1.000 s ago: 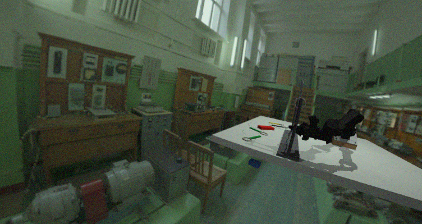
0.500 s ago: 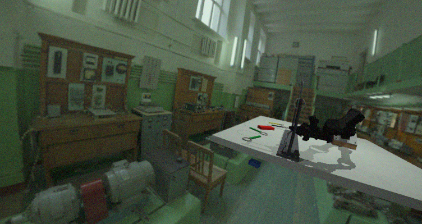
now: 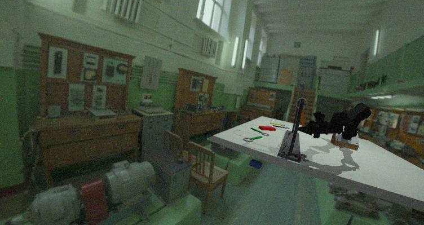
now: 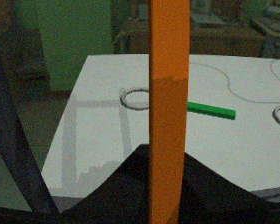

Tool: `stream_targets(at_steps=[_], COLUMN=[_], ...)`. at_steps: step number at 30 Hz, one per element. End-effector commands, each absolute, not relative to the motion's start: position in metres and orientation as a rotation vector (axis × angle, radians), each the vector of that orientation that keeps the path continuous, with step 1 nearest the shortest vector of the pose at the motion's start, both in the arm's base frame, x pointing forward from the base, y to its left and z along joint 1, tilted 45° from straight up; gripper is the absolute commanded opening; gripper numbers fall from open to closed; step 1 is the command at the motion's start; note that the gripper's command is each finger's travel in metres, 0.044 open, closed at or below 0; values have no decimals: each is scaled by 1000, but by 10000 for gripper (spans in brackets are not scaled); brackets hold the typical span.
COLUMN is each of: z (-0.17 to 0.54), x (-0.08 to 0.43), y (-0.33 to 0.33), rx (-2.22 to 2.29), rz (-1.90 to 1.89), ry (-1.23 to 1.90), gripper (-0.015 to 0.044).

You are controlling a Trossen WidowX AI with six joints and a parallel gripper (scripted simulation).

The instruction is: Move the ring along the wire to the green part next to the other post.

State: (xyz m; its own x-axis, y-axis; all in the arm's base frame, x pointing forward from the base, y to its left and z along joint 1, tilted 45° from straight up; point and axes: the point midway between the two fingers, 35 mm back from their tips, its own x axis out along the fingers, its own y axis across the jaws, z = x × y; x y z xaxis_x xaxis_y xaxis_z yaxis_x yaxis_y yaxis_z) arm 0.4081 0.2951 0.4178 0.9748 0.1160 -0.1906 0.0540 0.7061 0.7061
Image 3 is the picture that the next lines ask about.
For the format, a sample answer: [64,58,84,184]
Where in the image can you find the red flat block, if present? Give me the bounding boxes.
[258,126,276,131]

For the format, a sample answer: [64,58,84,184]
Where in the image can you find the small blue block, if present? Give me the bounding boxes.
[249,159,262,169]

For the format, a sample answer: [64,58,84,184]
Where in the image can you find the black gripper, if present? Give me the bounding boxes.
[298,120,330,138]

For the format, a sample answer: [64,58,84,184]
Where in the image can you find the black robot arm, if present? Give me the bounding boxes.
[313,103,372,140]

